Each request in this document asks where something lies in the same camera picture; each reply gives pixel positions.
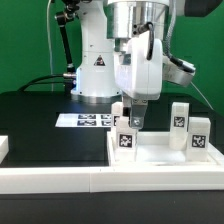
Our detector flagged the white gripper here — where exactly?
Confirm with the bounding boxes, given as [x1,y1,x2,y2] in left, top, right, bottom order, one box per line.
[114,33,163,129]

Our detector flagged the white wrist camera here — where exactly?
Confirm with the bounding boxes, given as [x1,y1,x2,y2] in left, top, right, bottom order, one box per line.
[163,56,196,87]

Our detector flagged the white front fence bar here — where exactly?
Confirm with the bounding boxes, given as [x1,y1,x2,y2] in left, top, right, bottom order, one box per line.
[0,166,224,194]

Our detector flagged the black cable bundle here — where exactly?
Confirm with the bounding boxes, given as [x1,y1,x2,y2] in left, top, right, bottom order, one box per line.
[18,73,73,93]

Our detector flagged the apriltag base marker sheet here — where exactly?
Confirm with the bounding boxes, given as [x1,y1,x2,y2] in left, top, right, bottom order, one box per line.
[55,113,111,128]

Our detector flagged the white left fence piece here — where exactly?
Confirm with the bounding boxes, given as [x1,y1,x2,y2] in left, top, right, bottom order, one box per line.
[0,136,9,164]

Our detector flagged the white square table top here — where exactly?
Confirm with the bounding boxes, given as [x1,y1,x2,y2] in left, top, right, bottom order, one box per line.
[107,132,224,167]

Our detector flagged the white thin cable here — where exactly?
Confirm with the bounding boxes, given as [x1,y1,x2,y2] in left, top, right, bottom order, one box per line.
[46,0,55,92]

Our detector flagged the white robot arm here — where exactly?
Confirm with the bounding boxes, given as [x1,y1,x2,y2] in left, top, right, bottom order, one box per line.
[72,0,223,129]

